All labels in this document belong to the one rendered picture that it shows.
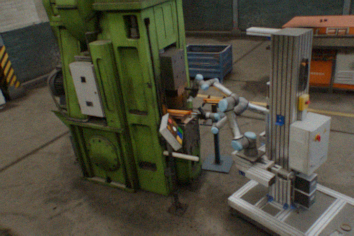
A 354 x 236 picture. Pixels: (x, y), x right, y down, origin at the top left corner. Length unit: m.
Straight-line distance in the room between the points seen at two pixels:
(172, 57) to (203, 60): 4.13
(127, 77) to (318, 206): 2.47
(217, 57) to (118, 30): 4.27
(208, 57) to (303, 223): 4.89
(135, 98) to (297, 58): 1.83
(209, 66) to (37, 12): 4.72
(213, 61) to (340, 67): 2.57
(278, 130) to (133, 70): 1.66
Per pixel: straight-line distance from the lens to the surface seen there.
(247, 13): 11.62
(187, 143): 4.08
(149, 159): 4.22
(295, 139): 3.25
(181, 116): 4.01
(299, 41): 3.01
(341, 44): 6.71
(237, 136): 3.32
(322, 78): 7.10
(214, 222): 3.95
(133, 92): 3.86
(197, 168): 4.53
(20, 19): 9.51
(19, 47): 9.46
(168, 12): 3.89
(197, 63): 7.84
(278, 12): 11.28
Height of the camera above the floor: 2.73
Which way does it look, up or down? 26 degrees down
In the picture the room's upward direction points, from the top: 7 degrees counter-clockwise
